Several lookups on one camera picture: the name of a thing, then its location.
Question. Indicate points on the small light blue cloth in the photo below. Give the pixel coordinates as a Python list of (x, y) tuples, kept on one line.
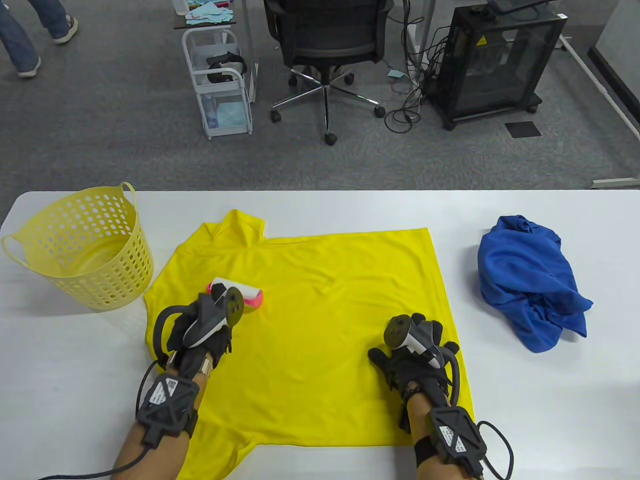
[(396, 74)]

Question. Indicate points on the pile of light blue cloths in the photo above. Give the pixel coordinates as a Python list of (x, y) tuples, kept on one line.
[(210, 14)]

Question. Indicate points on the black headset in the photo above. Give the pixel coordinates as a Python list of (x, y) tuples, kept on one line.
[(225, 60)]

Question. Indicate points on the person's right forearm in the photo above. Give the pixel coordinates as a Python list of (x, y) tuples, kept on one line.
[(420, 415)]

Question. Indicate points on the person's left forearm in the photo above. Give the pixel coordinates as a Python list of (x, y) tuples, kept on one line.
[(150, 452)]

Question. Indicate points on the light blue packet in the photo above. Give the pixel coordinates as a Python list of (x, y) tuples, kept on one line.
[(227, 115)]

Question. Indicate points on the black floor plate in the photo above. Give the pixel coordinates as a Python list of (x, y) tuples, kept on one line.
[(522, 129)]

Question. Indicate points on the yellow perforated plastic basket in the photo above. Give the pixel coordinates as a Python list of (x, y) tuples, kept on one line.
[(115, 285)]

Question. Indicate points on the person's right hand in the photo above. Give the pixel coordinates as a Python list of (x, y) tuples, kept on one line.
[(400, 367)]

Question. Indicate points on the person's left hand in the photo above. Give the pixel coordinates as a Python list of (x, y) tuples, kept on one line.
[(192, 357)]

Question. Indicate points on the white rolling cart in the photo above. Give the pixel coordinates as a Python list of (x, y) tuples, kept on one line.
[(220, 89)]

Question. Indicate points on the blue t-shirt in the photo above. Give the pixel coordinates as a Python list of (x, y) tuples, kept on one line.
[(525, 270)]

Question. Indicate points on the grey left hand controller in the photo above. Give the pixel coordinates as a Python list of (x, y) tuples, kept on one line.
[(232, 302)]

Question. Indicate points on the white desk frame rail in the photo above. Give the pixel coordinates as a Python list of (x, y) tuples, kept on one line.
[(586, 66)]

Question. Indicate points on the white floor foot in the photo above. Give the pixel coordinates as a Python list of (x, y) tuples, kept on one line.
[(617, 183)]

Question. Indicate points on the black cabinet on wheels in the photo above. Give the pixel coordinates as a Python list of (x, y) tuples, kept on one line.
[(500, 65)]

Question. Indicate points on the pink lint roller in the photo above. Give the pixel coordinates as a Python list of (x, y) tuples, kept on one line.
[(250, 292)]

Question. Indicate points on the black office chair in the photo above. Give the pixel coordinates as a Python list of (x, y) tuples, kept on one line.
[(325, 30)]

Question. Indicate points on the yellow t-shirt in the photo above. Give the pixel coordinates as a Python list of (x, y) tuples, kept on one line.
[(310, 350)]

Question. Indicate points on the white desk leg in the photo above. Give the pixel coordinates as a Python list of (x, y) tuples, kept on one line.
[(248, 50), (422, 30)]

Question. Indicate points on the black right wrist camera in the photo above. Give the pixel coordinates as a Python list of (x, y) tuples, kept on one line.
[(452, 435)]

